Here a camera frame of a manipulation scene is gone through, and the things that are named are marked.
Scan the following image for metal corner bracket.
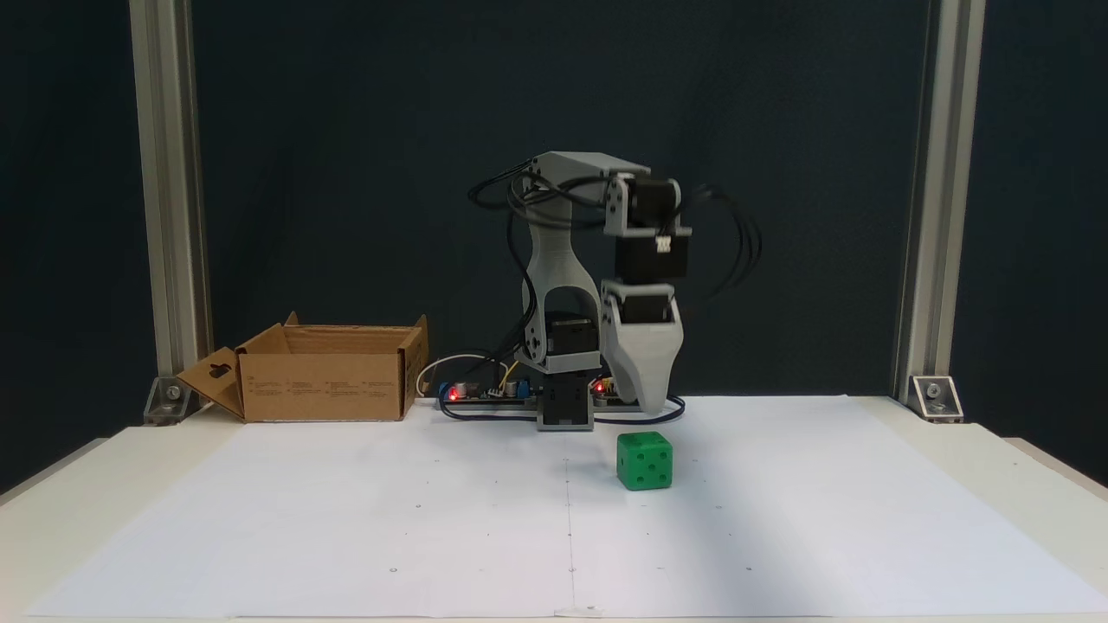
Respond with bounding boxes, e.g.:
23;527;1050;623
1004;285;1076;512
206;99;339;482
142;376;198;426
909;374;964;424

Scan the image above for aluminium frame post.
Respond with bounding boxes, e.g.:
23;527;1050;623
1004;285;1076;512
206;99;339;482
893;0;988;408
128;0;214;408

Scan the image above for white cable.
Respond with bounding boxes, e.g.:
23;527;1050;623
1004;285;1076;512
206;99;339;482
417;352;520;399

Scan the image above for green dice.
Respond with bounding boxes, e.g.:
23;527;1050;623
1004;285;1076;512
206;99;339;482
616;431;674;492

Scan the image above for blue board with red light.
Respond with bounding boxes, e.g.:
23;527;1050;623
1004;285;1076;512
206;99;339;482
437;375;538;408

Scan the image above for brown cardboard box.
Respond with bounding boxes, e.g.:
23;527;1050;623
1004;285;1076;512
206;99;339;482
177;312;430;424

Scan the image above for driver board with wire connectors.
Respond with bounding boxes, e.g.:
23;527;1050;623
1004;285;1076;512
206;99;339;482
592;376;643;408

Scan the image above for thin black gripper cables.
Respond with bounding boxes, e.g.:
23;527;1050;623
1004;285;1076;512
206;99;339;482
682;184;764;299

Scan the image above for black arm motor cables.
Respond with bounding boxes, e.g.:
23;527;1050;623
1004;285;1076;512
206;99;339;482
467;159;609;234

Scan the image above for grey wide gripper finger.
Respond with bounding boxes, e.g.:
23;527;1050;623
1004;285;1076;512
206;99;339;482
603;322;686;414

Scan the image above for thick black power cable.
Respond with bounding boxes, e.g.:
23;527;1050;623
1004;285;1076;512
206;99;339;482
437;394;687;426

